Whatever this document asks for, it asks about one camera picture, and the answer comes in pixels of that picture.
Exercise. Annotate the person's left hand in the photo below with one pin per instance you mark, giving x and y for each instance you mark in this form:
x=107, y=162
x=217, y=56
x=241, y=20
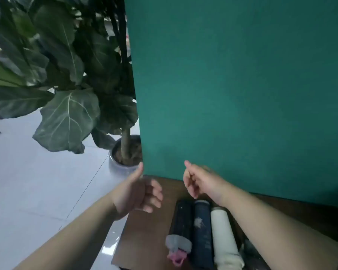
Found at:
x=131, y=194

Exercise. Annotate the person's right hand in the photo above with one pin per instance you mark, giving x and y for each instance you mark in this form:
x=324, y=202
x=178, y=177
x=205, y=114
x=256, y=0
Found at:
x=205, y=181

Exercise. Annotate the black bottle pink grey lid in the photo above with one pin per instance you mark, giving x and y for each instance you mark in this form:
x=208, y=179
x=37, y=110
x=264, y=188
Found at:
x=181, y=219

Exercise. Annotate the brown wooden cabinet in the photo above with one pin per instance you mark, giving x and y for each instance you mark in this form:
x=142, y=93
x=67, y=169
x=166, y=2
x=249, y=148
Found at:
x=146, y=236

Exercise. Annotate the dark blue thermos bottle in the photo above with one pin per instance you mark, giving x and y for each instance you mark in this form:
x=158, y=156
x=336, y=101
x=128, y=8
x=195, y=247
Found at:
x=202, y=236

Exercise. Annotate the cream white tumbler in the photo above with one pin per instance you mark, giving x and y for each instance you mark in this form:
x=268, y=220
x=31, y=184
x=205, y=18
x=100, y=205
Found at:
x=224, y=236

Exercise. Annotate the dark green bottle grey cap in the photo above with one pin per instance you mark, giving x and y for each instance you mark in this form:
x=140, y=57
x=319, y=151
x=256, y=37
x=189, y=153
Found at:
x=252, y=257

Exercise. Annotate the person's right forearm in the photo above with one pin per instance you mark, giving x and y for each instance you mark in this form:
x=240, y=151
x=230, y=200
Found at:
x=279, y=236

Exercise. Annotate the person's left forearm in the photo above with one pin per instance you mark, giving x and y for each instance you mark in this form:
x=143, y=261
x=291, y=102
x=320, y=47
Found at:
x=73, y=241

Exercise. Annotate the grey ceramic plant pot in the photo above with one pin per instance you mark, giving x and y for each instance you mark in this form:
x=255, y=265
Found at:
x=115, y=167

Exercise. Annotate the large-leaf potted tree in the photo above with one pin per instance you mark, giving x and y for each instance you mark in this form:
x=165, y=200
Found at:
x=67, y=118

